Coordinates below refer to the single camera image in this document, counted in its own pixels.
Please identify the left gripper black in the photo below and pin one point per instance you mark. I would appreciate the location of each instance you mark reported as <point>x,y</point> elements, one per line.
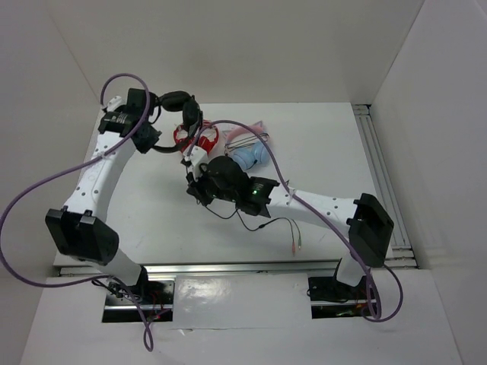
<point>144,147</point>

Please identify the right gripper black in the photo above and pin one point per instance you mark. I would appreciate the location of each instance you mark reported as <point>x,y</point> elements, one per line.
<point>195,188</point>

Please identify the black headset with cable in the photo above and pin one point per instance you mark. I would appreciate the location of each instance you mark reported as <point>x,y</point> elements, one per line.
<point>181,101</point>

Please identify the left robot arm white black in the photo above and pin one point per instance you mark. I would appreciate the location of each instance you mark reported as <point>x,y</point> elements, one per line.
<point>79,229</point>

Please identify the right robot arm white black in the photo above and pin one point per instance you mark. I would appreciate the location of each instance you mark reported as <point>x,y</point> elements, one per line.
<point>362,224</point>

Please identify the red headphones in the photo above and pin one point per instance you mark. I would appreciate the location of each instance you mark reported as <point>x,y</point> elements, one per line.
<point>207,140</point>

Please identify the blue pink cat-ear headphones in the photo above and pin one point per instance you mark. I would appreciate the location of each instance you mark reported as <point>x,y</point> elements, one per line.
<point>244,148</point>

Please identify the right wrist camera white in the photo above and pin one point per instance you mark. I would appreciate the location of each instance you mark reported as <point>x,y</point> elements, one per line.
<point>193,159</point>

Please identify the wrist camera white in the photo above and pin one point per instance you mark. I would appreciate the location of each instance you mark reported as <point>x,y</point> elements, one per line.
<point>113,104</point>
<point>193,159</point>

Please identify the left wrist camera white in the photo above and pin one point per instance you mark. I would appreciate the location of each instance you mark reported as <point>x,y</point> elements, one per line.
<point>113,104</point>

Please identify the aluminium rail front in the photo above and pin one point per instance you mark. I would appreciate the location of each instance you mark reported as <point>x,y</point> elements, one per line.
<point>166,274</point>

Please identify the aluminium rail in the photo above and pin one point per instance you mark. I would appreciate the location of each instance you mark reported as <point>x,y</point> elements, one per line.
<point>166,274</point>
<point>400,254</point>

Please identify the aluminium rail right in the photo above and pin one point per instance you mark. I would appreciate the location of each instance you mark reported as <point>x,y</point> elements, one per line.
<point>400,254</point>

